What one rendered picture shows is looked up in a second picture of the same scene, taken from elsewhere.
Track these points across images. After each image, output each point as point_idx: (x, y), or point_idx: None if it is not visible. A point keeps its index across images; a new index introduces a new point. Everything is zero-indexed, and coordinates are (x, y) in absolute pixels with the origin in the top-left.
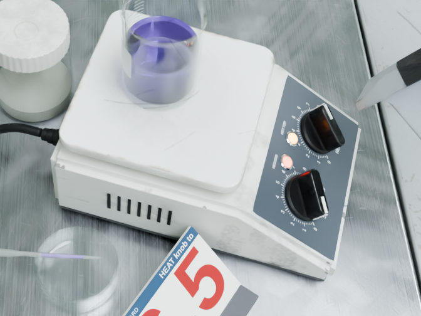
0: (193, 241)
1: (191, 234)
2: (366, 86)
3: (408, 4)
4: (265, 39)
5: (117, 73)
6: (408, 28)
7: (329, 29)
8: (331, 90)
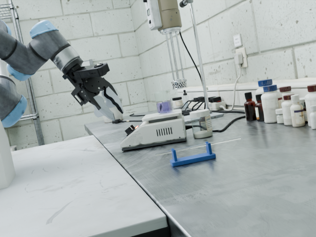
0: None
1: None
2: (122, 107)
3: (100, 166)
4: (147, 153)
5: (174, 111)
6: (101, 164)
7: (128, 158)
8: (127, 154)
